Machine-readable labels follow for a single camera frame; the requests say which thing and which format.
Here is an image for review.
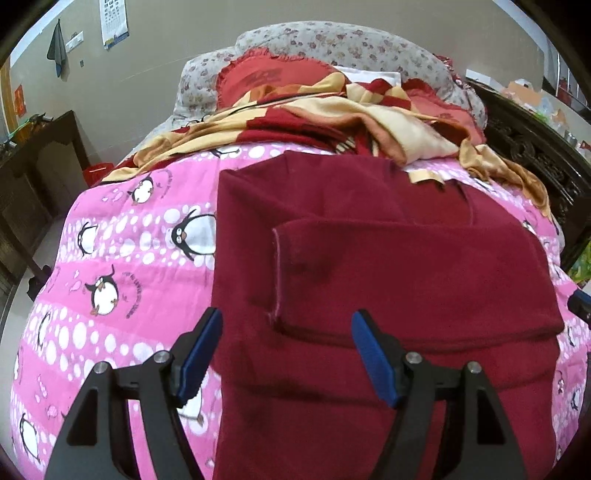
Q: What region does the dark red sweater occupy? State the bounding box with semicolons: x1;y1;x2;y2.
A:
210;151;568;480

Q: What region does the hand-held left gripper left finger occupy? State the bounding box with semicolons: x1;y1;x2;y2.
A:
44;307;224;480

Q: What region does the pink penguin print quilt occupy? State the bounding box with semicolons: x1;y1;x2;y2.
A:
8;142;591;480

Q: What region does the red and yellow blanket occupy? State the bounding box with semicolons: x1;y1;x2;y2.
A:
99;73;552;217

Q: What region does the red heart-shaped pillow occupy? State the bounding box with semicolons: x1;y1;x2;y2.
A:
215;47;338;110

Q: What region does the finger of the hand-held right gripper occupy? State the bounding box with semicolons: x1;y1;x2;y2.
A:
567;290;591;324

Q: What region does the grey floral quilt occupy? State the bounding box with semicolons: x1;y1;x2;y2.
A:
172;20;489;132

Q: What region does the dark carved wooden headboard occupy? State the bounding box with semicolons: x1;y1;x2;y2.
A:
465;78;591;271

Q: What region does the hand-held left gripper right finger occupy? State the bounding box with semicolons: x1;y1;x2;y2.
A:
351;311;528;480

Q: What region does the white folded cloth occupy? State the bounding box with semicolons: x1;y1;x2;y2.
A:
333;65;400;88

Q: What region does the grey hanging towel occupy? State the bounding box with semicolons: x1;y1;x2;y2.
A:
47;19;68;78

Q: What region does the dark wooden cabinet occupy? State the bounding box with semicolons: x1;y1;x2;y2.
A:
0;110;92;319

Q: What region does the wall calendar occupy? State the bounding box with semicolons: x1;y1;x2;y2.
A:
98;0;130;51

